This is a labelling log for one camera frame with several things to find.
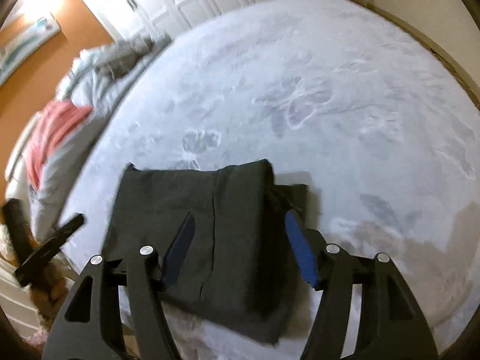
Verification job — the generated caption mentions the dark grey sweatpants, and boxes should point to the dark grey sweatpants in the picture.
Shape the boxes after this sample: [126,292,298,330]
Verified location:
[103,160,308,344]

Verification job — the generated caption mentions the person left hand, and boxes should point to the person left hand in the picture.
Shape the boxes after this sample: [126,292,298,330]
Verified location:
[29,262,69,323]

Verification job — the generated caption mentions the coral pink blanket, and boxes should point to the coral pink blanket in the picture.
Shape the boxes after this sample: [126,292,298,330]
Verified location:
[25,99,93,191]

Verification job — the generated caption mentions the light grey duvet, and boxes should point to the light grey duvet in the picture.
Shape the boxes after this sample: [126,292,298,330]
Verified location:
[24,34,172,241]

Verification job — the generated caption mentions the grey crumpled garment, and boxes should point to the grey crumpled garment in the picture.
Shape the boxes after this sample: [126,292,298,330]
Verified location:
[94,36,155,79]

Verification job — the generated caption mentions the butterfly pattern bed sheet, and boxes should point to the butterfly pattern bed sheet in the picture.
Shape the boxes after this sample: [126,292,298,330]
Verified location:
[63,0,479,351]

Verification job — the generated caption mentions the feather wall picture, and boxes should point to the feather wall picture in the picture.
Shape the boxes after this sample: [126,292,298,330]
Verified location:
[0,15,61,86]

